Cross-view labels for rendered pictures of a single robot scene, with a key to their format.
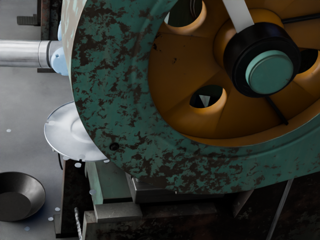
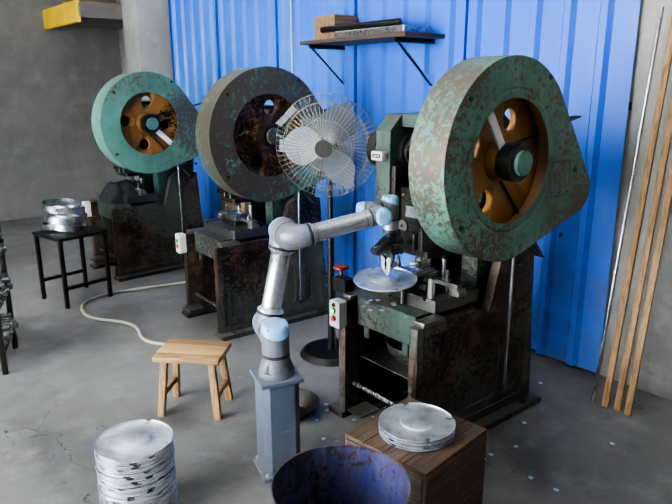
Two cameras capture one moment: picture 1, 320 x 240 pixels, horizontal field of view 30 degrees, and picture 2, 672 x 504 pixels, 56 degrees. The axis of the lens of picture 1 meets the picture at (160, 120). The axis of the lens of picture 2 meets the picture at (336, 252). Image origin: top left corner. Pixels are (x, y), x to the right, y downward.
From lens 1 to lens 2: 1.69 m
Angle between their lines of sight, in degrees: 28
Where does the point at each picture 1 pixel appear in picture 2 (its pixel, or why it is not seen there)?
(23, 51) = (356, 217)
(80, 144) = (388, 285)
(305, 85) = (521, 185)
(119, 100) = (462, 195)
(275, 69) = (527, 159)
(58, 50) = (379, 209)
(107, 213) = (426, 321)
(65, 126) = (369, 282)
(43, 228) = (327, 416)
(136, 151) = (469, 231)
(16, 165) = not seen: hidden behind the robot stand
